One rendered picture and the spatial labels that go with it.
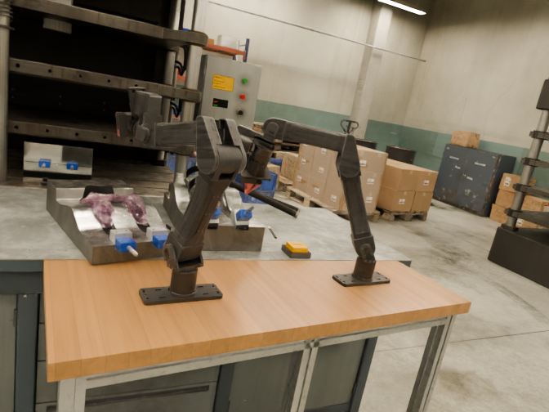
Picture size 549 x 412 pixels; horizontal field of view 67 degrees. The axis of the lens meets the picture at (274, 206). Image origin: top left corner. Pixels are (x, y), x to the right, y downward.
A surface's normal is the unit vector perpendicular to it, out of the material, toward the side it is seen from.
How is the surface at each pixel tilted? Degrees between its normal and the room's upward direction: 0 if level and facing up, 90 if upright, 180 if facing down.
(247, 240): 90
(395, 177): 90
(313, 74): 90
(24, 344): 90
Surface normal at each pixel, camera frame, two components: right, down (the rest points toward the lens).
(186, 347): 0.48, 0.29
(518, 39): -0.90, -0.06
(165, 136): -0.51, 0.14
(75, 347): 0.18, -0.95
